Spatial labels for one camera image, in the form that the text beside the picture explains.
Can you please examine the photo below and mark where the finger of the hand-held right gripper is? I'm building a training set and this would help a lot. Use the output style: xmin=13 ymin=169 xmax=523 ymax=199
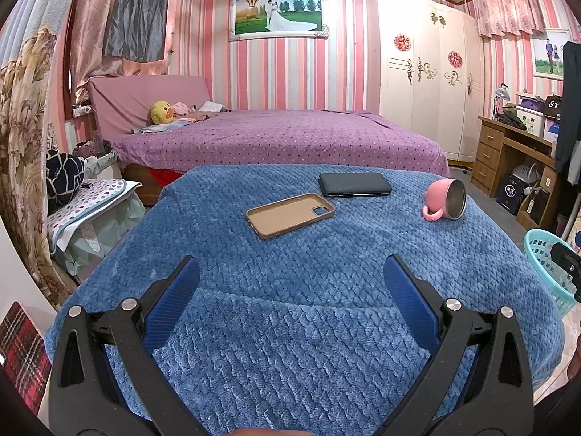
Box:
xmin=550 ymin=241 xmax=581 ymax=304

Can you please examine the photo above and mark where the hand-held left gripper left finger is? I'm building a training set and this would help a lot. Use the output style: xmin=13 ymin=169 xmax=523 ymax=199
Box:
xmin=49 ymin=255 xmax=205 ymax=436

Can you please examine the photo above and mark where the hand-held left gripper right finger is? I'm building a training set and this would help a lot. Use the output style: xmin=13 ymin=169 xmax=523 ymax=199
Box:
xmin=383 ymin=254 xmax=535 ymax=436

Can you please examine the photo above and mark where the teal plastic basket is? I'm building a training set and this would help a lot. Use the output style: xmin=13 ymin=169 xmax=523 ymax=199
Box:
xmin=523 ymin=228 xmax=581 ymax=316

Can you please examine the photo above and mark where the mint patterned cloth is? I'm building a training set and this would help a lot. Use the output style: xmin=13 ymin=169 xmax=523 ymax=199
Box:
xmin=54 ymin=193 xmax=147 ymax=278

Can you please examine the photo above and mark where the small white fan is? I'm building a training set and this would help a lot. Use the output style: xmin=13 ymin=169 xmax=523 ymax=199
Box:
xmin=512 ymin=162 xmax=541 ymax=191

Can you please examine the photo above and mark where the pink cup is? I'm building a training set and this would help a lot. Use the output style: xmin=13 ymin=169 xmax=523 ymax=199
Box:
xmin=422 ymin=178 xmax=467 ymax=222

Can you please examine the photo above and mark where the black phone wallet case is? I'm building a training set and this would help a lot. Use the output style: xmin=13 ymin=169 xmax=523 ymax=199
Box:
xmin=318 ymin=171 xmax=392 ymax=199

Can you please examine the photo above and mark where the polka dot mat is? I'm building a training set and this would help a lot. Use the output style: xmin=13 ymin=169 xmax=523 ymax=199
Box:
xmin=48 ymin=178 xmax=143 ymax=255

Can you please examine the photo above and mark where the tan phone case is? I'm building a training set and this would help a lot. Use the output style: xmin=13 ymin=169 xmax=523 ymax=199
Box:
xmin=245 ymin=193 xmax=337 ymax=241

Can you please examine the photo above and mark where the wooden desk with drawers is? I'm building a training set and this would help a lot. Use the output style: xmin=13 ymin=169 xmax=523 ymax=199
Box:
xmin=471 ymin=116 xmax=561 ymax=232

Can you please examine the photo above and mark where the white storage box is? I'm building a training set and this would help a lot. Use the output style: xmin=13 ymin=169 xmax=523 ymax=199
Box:
xmin=517 ymin=95 xmax=561 ymax=139

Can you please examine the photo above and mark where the dark green jacket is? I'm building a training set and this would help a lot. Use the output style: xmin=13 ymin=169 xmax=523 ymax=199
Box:
xmin=497 ymin=106 xmax=527 ymax=132

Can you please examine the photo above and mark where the dark hanging clothing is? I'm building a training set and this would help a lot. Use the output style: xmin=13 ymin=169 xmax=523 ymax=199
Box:
xmin=554 ymin=41 xmax=581 ymax=173

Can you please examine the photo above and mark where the red plaid cloth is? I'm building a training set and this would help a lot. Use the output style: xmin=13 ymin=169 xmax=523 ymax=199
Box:
xmin=0 ymin=300 xmax=53 ymax=415

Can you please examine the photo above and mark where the pile of clothes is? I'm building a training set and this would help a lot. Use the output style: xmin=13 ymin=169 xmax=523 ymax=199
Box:
xmin=73 ymin=138 xmax=119 ymax=178

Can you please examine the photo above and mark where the black white patterned bag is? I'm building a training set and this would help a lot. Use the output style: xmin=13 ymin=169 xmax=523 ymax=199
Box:
xmin=45 ymin=150 xmax=87 ymax=210

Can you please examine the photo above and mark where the light blue cloth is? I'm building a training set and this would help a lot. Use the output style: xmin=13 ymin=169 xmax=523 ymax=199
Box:
xmin=133 ymin=118 xmax=196 ymax=134

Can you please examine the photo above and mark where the desk lamp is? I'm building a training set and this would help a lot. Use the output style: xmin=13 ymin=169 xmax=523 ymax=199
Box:
xmin=492 ymin=82 xmax=513 ymax=121

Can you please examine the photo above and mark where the white wardrobe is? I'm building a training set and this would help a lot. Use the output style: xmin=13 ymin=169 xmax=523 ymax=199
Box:
xmin=367 ymin=0 xmax=485 ymax=163

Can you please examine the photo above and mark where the yellow duck plush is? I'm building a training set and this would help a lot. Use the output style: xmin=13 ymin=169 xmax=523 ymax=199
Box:
xmin=150 ymin=100 xmax=174 ymax=125

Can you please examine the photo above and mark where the purple bed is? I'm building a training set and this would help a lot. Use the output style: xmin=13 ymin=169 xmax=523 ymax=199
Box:
xmin=111 ymin=110 xmax=450 ymax=178

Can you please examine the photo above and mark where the pink bed headboard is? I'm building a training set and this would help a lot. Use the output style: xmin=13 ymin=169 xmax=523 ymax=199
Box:
xmin=86 ymin=75 xmax=214 ymax=146

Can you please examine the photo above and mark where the floral beige curtain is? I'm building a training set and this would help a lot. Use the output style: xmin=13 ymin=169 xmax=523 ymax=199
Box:
xmin=0 ymin=23 xmax=76 ymax=310

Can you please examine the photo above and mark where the pink patterned curtain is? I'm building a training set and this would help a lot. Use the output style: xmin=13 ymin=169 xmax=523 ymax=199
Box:
xmin=472 ymin=0 xmax=545 ymax=39

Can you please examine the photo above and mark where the shiny pink curtain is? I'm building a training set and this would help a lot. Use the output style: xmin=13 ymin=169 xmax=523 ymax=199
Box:
xmin=68 ymin=0 xmax=182 ymax=105

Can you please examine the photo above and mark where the grey curtain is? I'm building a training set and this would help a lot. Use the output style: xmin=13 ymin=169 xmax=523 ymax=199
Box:
xmin=102 ymin=0 xmax=172 ymax=63

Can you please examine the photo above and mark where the framed wedding photo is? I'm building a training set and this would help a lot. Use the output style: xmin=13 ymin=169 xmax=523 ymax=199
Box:
xmin=228 ymin=0 xmax=330 ymax=43

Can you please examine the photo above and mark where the wall poster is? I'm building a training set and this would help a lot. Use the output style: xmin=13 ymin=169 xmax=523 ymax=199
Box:
xmin=531 ymin=29 xmax=568 ymax=81

